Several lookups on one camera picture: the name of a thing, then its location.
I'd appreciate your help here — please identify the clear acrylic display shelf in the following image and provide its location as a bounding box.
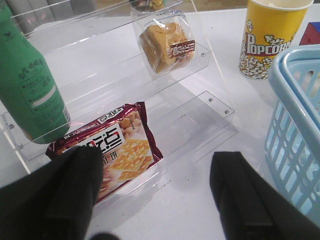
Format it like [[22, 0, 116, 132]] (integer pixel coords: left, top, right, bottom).
[[0, 0, 240, 208]]

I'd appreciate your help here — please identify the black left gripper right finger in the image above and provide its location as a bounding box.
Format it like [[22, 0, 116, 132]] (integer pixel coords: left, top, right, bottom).
[[209, 151, 320, 240]]

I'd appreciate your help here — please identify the green cartoon bottle upper shelf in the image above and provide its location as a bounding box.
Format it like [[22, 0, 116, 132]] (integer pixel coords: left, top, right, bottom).
[[129, 0, 167, 12]]

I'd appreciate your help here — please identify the packaged yellow bread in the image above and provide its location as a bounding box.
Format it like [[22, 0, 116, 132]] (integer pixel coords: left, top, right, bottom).
[[130, 9, 196, 80]]

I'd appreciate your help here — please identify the green bottle lower shelf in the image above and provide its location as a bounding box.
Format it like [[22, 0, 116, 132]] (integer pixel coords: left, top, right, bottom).
[[0, 1, 70, 144]]

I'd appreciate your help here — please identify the yellow popcorn cup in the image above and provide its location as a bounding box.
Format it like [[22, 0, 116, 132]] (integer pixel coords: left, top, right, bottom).
[[238, 0, 314, 80]]

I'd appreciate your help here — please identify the red cracker packet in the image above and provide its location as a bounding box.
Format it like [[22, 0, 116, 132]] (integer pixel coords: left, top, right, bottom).
[[45, 101, 163, 202]]

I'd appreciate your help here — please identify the light blue plastic basket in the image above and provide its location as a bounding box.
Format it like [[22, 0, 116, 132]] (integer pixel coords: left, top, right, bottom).
[[264, 44, 320, 225]]

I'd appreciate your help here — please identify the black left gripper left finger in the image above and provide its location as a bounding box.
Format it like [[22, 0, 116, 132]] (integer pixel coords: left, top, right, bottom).
[[0, 146, 103, 240]]

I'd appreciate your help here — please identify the red blue cube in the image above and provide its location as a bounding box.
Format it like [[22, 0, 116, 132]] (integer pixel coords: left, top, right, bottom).
[[299, 21, 320, 46]]

